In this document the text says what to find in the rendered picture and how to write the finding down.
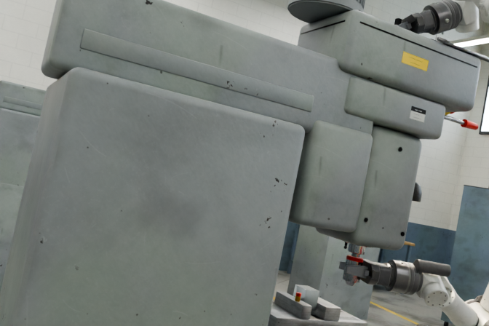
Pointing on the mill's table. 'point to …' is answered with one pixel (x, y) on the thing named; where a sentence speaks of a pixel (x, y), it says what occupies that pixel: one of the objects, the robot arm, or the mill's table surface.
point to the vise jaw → (327, 311)
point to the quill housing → (386, 191)
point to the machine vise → (303, 314)
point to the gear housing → (394, 109)
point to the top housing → (396, 58)
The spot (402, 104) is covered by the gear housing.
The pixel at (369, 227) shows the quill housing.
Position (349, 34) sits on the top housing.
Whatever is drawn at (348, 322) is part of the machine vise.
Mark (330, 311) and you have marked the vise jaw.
